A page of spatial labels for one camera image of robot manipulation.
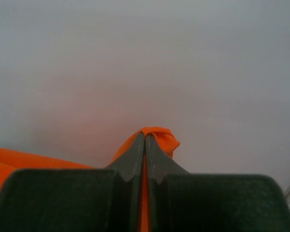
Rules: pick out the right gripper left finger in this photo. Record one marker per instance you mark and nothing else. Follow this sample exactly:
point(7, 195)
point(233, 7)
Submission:
point(76, 200)

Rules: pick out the orange t-shirt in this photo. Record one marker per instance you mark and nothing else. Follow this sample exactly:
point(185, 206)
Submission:
point(12, 161)

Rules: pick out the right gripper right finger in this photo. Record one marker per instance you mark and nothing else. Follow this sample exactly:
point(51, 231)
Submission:
point(179, 201)

